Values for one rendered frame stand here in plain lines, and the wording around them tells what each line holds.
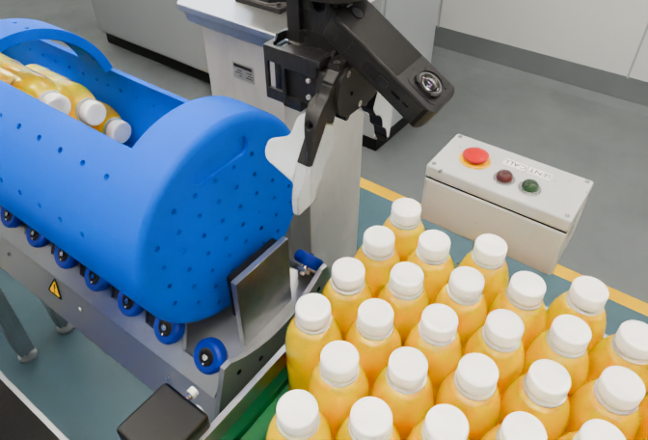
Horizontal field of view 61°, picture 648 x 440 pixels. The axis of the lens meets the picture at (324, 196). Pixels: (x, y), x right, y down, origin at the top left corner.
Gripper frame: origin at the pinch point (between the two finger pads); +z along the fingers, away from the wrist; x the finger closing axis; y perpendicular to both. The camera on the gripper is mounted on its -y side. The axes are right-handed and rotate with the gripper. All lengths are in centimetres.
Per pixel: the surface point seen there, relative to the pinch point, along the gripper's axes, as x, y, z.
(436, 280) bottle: -8.1, -8.2, 17.2
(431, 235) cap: -10.7, -5.6, 13.1
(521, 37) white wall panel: -279, 64, 100
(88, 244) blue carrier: 17.0, 23.7, 9.7
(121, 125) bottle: -6, 50, 16
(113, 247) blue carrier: 16.5, 19.1, 7.8
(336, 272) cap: 1.3, 0.4, 13.1
